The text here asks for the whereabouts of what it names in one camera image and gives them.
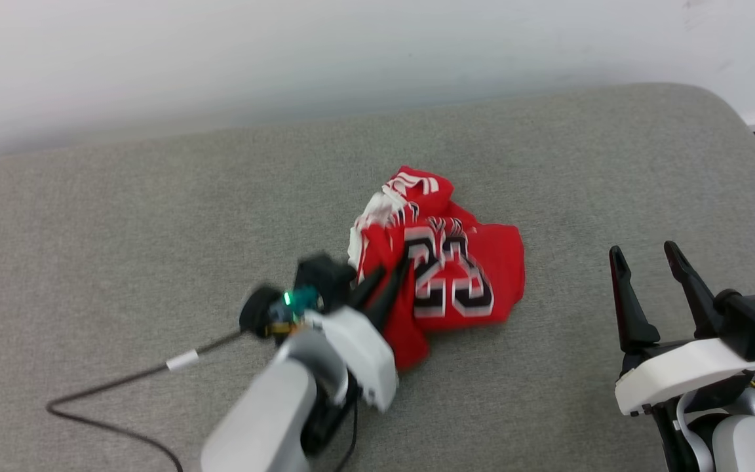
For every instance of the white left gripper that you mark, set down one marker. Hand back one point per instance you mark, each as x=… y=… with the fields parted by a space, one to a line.
x=364 y=354

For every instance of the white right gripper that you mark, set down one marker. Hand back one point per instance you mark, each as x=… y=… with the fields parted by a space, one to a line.
x=685 y=370

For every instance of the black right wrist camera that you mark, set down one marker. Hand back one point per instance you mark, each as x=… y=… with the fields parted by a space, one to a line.
x=754 y=314

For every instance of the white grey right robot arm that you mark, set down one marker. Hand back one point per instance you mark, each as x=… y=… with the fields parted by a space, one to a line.
x=744 y=446

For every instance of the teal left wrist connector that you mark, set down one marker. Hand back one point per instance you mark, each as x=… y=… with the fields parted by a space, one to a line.
x=302 y=300

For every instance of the red Bulls 23 jersey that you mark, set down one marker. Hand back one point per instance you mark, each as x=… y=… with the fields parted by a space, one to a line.
x=476 y=262

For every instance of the grey fabric sofa cushion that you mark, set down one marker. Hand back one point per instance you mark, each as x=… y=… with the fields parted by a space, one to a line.
x=154 y=229

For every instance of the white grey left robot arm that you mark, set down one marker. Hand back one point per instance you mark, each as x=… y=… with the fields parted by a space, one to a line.
x=272 y=413

